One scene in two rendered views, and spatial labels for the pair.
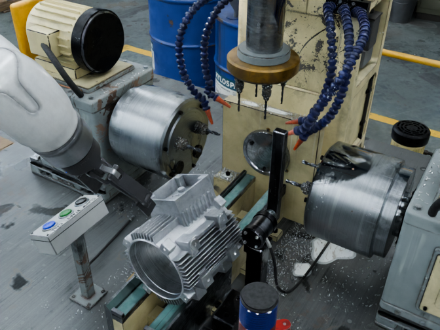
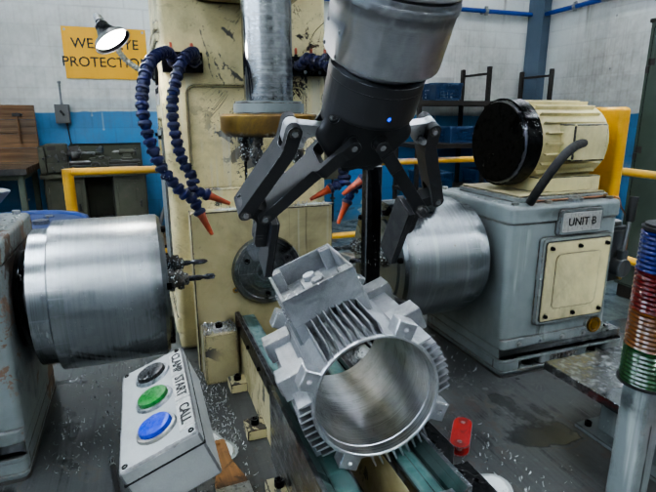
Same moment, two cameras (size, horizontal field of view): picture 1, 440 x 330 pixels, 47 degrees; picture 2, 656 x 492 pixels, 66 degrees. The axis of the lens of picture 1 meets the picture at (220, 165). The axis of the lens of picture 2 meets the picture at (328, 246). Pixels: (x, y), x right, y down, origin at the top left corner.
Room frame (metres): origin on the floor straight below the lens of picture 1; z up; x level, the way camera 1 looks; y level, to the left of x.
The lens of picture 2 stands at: (0.49, 0.59, 1.33)
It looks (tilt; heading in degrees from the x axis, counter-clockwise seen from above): 14 degrees down; 309
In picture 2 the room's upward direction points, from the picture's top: straight up
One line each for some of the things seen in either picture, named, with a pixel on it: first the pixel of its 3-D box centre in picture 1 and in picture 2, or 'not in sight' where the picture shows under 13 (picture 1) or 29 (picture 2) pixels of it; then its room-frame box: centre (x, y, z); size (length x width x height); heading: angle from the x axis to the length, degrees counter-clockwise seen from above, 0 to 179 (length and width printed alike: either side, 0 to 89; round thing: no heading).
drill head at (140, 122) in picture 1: (147, 126); (76, 292); (1.33, 0.22, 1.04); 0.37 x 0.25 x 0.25; 59
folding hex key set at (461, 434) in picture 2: (273, 329); (461, 435); (0.78, -0.13, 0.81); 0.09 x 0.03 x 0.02; 109
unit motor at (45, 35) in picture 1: (65, 73); not in sight; (1.45, 0.48, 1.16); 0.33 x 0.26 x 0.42; 59
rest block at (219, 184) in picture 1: (227, 188); (220, 349); (1.26, -0.02, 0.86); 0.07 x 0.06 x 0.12; 59
